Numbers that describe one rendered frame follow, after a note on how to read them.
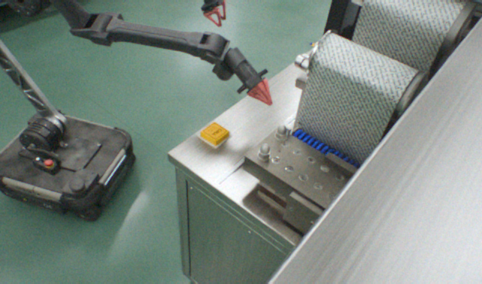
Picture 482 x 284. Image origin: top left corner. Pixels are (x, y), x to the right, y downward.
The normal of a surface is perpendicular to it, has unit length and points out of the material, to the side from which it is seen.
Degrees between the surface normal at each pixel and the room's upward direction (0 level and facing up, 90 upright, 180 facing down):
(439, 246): 0
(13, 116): 0
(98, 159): 0
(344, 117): 90
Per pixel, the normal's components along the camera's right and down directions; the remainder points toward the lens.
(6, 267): 0.07, -0.70
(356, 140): -0.63, 0.52
